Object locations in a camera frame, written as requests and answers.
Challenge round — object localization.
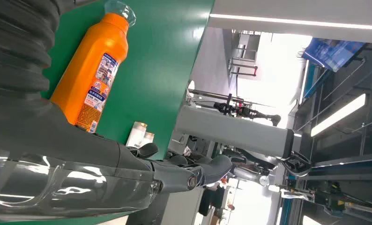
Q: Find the white shampoo bottle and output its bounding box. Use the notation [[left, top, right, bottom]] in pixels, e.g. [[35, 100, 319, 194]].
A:
[[125, 121, 148, 149], [141, 132, 155, 147]]

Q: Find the white robot stand machine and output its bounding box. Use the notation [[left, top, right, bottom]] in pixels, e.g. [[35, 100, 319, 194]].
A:
[[169, 104, 312, 178]]

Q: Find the black tripod stand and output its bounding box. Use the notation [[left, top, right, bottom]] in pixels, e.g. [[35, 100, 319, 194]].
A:
[[213, 93, 282, 127]]

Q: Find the long ceiling light strip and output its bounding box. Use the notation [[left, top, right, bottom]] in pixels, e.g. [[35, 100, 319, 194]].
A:
[[209, 13, 372, 31]]

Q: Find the short ceiling light panel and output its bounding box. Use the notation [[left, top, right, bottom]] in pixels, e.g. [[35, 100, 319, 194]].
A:
[[311, 93, 367, 137]]

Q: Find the blue banner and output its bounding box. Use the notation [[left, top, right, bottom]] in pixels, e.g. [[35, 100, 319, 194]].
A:
[[302, 37, 366, 73]]

